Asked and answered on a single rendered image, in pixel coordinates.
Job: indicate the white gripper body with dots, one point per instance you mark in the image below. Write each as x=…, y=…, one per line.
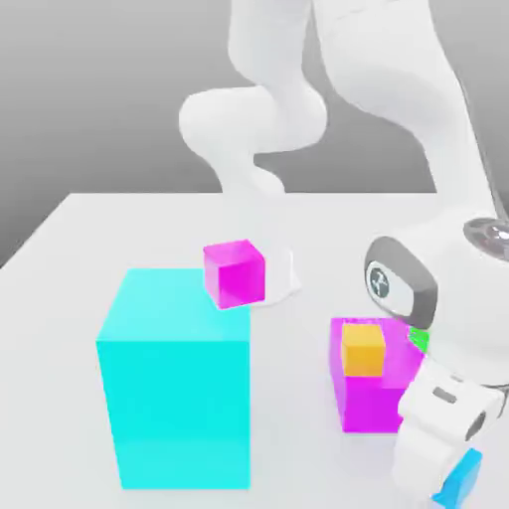
x=425, y=457

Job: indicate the small blue cube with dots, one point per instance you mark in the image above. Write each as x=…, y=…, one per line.
x=461, y=483

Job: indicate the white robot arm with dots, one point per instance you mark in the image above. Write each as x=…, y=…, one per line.
x=370, y=79

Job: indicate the small green cube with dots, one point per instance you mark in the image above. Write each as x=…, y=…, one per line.
x=420, y=340

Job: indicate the small orange cube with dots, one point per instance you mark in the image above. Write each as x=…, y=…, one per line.
x=362, y=354

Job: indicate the small magenta cube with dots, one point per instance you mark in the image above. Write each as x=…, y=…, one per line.
x=238, y=278

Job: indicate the large magenta box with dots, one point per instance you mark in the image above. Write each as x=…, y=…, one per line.
x=370, y=405

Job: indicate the large cyan box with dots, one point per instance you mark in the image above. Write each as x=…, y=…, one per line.
x=175, y=397

